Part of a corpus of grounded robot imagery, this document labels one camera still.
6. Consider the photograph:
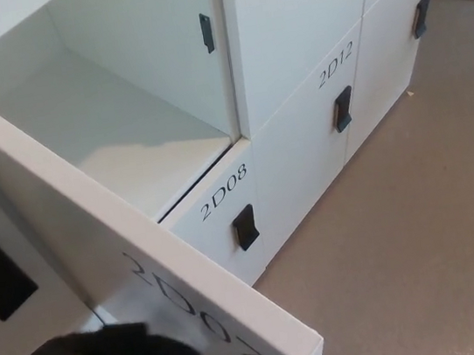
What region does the white locker door 2D12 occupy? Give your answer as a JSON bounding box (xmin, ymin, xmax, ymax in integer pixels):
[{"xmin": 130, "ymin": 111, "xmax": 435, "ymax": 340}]
[{"xmin": 230, "ymin": 17, "xmax": 397, "ymax": 272}]

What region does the black handle of door 2D12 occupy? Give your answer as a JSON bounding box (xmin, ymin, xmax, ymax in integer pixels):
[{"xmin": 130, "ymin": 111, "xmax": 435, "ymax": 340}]
[{"xmin": 328, "ymin": 85, "xmax": 359, "ymax": 134}]

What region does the white locker door 2D11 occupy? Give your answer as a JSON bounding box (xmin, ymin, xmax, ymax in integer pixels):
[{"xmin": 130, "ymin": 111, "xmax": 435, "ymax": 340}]
[{"xmin": 220, "ymin": 0, "xmax": 393, "ymax": 138}]

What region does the black handle of door 2D16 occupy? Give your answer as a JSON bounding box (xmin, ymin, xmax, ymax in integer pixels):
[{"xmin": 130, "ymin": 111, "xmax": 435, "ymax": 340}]
[{"xmin": 408, "ymin": 0, "xmax": 438, "ymax": 39}]

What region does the white locker door 2D16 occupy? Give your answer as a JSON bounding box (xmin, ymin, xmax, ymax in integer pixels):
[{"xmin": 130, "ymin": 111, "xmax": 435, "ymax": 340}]
[{"xmin": 322, "ymin": 0, "xmax": 474, "ymax": 164}]

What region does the white locker door 2D07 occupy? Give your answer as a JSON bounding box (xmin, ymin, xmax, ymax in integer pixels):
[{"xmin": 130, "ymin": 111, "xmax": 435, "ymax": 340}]
[{"xmin": 0, "ymin": 31, "xmax": 327, "ymax": 355}]

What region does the black latch plate inside locker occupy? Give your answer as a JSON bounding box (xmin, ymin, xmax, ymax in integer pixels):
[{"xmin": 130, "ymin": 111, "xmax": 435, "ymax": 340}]
[{"xmin": 197, "ymin": 11, "xmax": 217, "ymax": 55}]

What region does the white locker cabinet bank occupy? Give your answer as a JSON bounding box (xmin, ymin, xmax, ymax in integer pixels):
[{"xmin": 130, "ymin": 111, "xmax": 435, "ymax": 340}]
[{"xmin": 0, "ymin": 0, "xmax": 474, "ymax": 355}]

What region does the black handle of door 2D08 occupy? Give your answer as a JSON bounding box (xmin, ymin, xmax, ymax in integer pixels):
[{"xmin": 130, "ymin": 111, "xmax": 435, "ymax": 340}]
[{"xmin": 229, "ymin": 202, "xmax": 262, "ymax": 254}]

